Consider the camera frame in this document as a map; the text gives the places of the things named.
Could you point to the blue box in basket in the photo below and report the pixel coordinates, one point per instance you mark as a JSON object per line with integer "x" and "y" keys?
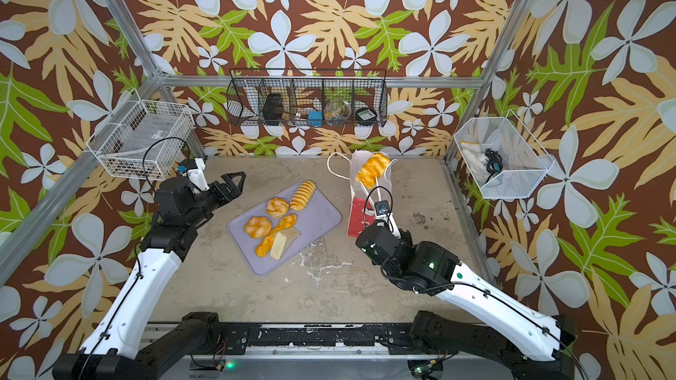
{"x": 315, "y": 119}

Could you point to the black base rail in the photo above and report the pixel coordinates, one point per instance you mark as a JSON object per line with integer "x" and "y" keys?
{"x": 326, "y": 351}

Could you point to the red white paper bag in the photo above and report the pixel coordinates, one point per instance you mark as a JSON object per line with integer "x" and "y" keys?
{"x": 362, "y": 199}

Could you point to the ridged croissant bread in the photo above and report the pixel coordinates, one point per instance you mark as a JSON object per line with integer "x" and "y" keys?
{"x": 373, "y": 169}

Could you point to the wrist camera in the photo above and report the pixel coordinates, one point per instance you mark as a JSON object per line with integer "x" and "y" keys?
{"x": 193, "y": 170}
{"x": 382, "y": 209}

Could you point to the black box in basket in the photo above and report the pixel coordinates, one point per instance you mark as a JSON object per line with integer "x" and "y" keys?
{"x": 273, "y": 110}

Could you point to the long twisted bread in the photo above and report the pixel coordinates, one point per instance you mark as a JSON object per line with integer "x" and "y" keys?
{"x": 266, "y": 245}

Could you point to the small round knotted bun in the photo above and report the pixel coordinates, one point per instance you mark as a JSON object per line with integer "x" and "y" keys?
{"x": 277, "y": 207}

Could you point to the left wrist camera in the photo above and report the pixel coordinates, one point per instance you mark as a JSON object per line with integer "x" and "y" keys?
{"x": 193, "y": 170}

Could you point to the aluminium frame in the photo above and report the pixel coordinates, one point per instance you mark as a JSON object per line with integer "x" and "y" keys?
{"x": 75, "y": 64}

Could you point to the clear glass bowl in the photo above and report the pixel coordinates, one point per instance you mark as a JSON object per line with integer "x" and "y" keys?
{"x": 337, "y": 111}

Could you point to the black wire basket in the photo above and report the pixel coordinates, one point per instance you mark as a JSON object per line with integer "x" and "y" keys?
{"x": 304, "y": 91}

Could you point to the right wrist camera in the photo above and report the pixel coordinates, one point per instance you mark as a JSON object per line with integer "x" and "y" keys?
{"x": 382, "y": 209}

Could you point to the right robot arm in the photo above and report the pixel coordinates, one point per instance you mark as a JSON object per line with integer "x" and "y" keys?
{"x": 531, "y": 345}

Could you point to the black round container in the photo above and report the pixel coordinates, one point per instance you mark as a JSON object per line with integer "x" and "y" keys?
{"x": 365, "y": 116}

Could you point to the round braided bun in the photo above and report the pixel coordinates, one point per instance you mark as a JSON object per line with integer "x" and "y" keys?
{"x": 258, "y": 227}

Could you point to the pale bread slice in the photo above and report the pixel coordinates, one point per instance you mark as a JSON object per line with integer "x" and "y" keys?
{"x": 283, "y": 240}

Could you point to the white cloth in basket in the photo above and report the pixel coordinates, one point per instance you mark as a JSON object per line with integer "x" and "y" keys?
{"x": 476, "y": 160}

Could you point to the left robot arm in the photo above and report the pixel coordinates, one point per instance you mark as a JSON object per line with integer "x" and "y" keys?
{"x": 114, "y": 351}

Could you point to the white wire basket left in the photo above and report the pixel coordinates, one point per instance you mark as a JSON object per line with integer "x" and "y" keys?
{"x": 143, "y": 139}

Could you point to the lavender tray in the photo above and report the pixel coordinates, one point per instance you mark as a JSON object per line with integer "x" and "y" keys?
{"x": 316, "y": 220}

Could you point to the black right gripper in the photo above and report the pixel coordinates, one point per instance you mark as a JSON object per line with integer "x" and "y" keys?
{"x": 404, "y": 239}

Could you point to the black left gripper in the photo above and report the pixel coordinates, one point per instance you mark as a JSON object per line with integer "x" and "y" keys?
{"x": 234, "y": 193}

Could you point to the white mesh basket right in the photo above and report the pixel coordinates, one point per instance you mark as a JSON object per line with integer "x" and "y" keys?
{"x": 518, "y": 162}

